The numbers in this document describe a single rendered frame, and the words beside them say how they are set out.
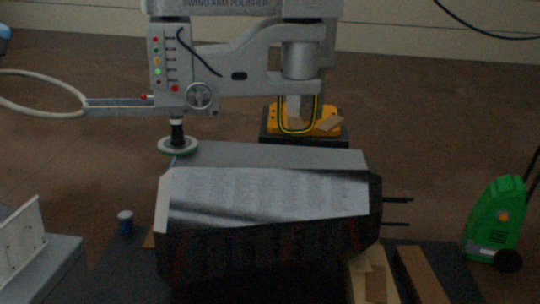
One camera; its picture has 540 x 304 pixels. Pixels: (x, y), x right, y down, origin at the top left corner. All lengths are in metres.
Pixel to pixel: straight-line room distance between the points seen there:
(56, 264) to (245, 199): 0.96
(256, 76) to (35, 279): 1.34
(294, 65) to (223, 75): 0.37
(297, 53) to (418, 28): 6.10
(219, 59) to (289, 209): 0.83
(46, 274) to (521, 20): 7.95
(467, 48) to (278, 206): 6.61
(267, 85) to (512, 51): 6.77
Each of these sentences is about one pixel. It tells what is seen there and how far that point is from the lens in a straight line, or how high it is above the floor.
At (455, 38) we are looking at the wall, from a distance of 8.59.
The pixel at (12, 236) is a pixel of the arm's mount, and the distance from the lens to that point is 1.91.
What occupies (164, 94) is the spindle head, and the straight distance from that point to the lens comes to 2.43.
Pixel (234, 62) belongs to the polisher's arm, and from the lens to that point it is 2.41.
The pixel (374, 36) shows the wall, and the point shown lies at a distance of 8.43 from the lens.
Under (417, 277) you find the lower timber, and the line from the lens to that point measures 3.07.
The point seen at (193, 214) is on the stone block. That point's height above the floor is 0.67.
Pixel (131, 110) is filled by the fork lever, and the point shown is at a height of 1.13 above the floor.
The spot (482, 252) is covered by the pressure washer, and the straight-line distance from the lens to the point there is 3.48.
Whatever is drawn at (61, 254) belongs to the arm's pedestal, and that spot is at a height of 0.85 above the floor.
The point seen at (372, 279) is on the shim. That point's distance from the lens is 2.78.
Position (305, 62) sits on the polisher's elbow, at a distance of 2.48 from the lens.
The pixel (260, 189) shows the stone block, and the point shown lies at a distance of 2.46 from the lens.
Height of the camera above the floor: 2.02
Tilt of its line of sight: 26 degrees down
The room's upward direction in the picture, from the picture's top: 2 degrees clockwise
